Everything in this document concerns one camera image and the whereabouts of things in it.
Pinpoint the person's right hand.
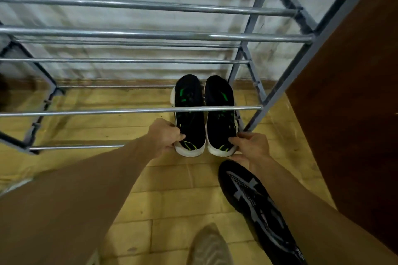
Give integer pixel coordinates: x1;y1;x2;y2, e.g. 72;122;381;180
228;132;273;171

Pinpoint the brown wooden cabinet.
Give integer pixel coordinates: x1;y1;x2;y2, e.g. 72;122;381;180
285;0;398;256

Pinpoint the person's left hand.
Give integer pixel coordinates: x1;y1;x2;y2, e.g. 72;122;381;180
144;118;186;160

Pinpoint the grey metal shoe rack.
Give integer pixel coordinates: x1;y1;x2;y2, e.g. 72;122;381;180
0;0;391;155

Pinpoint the beige lime-accent sneaker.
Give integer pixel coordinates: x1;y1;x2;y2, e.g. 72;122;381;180
186;223;234;265

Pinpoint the person's left forearm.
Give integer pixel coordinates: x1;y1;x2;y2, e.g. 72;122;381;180
0;137;156;265

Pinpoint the black grey patterned sneaker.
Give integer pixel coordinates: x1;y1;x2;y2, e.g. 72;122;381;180
218;160;308;265

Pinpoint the person's right forearm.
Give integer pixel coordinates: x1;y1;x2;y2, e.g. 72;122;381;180
253;156;398;265

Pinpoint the black green sneaker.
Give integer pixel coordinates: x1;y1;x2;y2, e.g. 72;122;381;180
204;75;240;157
170;74;207;158

